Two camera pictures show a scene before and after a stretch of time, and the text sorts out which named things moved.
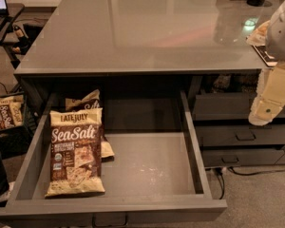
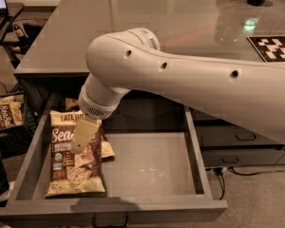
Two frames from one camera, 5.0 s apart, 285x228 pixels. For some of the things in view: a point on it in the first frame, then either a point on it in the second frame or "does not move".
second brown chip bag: (91, 101) does not move
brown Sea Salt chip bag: (76, 160) does not move
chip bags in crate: (7, 112) does not move
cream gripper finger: (275, 88) to (98, 102)
